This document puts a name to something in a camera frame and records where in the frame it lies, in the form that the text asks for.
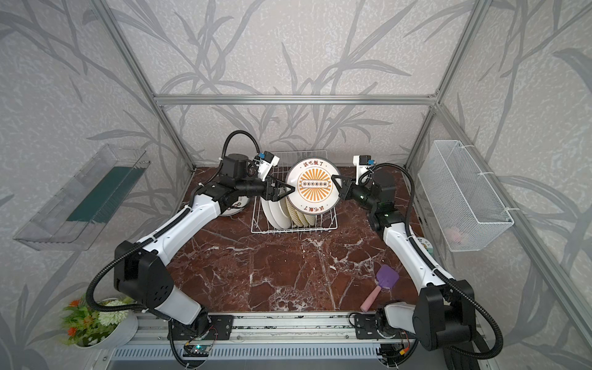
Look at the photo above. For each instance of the beige patterned plate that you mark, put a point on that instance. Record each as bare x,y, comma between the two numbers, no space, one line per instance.
293,215
302,219
311,220

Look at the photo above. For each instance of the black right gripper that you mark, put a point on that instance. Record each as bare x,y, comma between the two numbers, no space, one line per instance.
349,187

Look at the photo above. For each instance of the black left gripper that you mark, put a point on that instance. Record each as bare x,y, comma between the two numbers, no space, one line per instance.
273,196

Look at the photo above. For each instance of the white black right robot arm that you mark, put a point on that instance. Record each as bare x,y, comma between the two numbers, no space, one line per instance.
445,314

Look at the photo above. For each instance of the black glove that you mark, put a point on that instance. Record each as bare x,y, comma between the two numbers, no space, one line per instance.
454,361

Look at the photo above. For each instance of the purple pink spatula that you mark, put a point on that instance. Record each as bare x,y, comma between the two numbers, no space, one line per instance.
386,278

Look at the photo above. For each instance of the white plate with orange sunburst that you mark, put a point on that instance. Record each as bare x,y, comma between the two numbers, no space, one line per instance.
314,191

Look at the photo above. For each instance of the pink object in basket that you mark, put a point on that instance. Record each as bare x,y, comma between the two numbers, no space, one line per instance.
455,236

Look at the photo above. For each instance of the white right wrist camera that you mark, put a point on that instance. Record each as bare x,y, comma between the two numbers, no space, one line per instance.
362,163

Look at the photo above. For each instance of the green lit circuit board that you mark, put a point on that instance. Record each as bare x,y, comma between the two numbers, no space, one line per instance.
197,349

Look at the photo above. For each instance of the potted artificial flowers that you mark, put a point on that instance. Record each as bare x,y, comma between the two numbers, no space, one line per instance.
87,328

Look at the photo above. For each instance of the white plate with red characters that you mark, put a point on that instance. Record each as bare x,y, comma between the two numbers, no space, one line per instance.
236,207

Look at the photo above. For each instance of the white mesh wall basket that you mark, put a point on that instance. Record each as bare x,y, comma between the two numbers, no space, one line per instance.
461,196

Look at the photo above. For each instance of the white wire dish rack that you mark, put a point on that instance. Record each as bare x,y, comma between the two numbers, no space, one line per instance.
324,222

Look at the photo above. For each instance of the clear plastic wall shelf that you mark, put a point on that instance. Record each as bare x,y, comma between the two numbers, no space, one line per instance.
49,230

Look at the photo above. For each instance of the aluminium frame crossbar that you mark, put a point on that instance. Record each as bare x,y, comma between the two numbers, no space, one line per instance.
373,100

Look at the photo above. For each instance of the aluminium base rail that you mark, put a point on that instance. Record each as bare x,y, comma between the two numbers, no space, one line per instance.
322,338

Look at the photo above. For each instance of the small round patterned dish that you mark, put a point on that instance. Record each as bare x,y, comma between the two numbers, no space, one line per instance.
427,245

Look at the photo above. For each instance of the green mat in shelf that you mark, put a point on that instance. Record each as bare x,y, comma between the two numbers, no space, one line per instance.
100,205

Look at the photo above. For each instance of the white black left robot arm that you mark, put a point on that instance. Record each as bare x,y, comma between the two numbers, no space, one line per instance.
140,269

